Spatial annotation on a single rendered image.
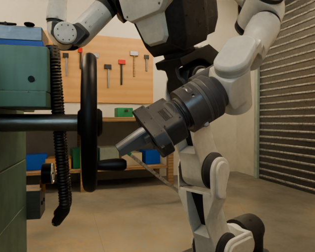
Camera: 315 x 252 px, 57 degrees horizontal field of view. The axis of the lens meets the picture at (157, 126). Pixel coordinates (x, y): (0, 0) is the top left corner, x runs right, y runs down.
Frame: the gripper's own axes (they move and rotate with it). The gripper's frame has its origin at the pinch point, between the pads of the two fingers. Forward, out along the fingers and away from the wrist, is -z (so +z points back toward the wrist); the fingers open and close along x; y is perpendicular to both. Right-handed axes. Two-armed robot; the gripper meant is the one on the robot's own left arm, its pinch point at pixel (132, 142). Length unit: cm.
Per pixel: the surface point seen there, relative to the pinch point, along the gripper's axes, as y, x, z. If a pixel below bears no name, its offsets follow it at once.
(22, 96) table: 10.5, 14.8, -12.9
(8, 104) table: 10.4, 14.7, -15.9
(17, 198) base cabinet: -14.3, 18.2, -29.4
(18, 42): 16.6, 23.2, -8.8
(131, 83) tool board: -192, 296, 65
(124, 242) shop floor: -143, 67, -29
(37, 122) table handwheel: 4.3, 14.2, -13.7
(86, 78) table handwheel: 12.0, 7.0, -1.4
